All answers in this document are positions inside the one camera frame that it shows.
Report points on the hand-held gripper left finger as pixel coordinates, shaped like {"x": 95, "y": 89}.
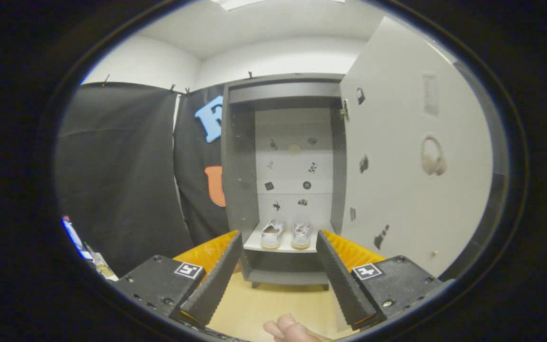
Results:
{"x": 216, "y": 285}

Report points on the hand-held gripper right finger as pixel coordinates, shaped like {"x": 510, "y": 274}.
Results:
{"x": 342, "y": 285}

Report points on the white shoe with striped sides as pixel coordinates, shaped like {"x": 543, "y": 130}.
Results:
{"x": 301, "y": 236}
{"x": 272, "y": 235}

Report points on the white tray of small items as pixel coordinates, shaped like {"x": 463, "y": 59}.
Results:
{"x": 102, "y": 270}

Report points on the blue printed package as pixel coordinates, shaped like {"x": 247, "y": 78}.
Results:
{"x": 71, "y": 235}

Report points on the long ceiling light panel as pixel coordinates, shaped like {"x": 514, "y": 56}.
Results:
{"x": 240, "y": 4}

